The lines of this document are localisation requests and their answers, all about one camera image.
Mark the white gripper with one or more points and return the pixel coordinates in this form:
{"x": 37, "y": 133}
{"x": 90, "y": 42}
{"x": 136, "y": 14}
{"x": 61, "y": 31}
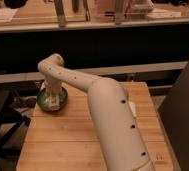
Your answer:
{"x": 53, "y": 101}

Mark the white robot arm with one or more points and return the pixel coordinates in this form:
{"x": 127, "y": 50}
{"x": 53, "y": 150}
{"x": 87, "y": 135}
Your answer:
{"x": 120, "y": 139}

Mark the green ceramic bowl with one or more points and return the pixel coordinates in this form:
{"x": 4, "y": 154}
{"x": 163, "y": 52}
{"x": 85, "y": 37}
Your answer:
{"x": 42, "y": 99}

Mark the black chair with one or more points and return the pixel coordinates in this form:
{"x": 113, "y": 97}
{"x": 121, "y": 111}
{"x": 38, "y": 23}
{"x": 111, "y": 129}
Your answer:
{"x": 3, "y": 116}

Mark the white paper note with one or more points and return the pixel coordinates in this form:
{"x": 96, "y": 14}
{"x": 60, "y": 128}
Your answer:
{"x": 133, "y": 108}

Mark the long wooden shelf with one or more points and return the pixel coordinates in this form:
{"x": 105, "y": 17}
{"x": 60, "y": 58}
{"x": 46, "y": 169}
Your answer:
{"x": 23, "y": 25}

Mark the white paper sheet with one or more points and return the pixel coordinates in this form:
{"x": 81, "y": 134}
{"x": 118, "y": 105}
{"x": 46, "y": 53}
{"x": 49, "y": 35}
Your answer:
{"x": 7, "y": 14}

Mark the dark panel at right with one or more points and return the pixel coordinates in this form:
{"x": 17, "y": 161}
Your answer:
{"x": 174, "y": 113}

